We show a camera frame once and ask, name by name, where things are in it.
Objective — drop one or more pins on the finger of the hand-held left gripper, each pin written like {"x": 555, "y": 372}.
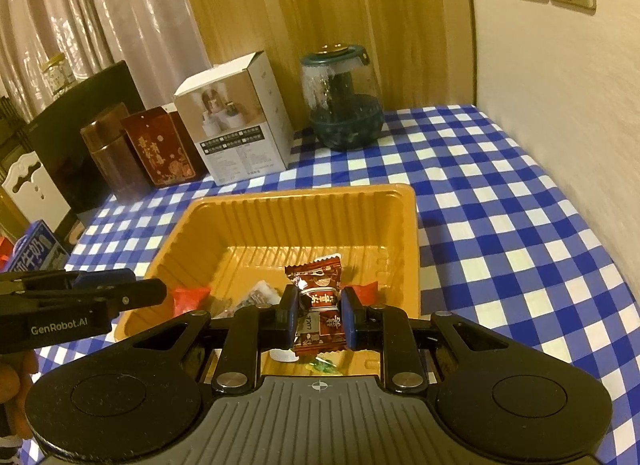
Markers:
{"x": 140, "y": 293}
{"x": 105, "y": 278}

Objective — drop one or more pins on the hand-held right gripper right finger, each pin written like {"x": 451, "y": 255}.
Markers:
{"x": 349, "y": 320}

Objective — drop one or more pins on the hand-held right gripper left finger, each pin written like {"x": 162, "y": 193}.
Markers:
{"x": 288, "y": 320}

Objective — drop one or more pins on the red snack packet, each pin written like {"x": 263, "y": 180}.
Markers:
{"x": 364, "y": 292}
{"x": 190, "y": 299}

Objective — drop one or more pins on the dark red candy packet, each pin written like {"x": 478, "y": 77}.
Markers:
{"x": 320, "y": 295}

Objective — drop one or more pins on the green candy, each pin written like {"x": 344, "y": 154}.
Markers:
{"x": 322, "y": 366}

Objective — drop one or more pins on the orange plastic tray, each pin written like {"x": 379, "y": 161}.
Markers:
{"x": 300, "y": 225}

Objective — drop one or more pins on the person's left hand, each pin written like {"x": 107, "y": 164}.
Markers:
{"x": 17, "y": 375}

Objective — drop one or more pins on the grey snack packet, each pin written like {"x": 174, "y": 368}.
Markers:
{"x": 257, "y": 297}

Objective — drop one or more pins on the blue milk carton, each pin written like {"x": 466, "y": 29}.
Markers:
{"x": 40, "y": 245}

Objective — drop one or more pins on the red bag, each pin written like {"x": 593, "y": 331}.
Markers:
{"x": 6, "y": 251}

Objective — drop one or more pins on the white chair back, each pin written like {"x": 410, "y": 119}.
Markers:
{"x": 35, "y": 190}

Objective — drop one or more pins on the brown cylindrical tin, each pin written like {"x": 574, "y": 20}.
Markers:
{"x": 117, "y": 155}

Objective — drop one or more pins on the red patterned box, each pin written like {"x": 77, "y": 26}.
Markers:
{"x": 162, "y": 147}

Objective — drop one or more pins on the blue checked tablecloth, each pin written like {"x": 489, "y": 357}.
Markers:
{"x": 500, "y": 245}

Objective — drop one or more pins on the white printed carton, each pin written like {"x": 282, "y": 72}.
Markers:
{"x": 235, "y": 125}

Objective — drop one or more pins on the small glass jar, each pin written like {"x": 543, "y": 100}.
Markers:
{"x": 59, "y": 74}

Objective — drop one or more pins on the glass jar with green lid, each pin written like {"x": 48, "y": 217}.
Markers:
{"x": 345, "y": 105}

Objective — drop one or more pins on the sheer curtain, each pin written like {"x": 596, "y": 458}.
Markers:
{"x": 100, "y": 5}

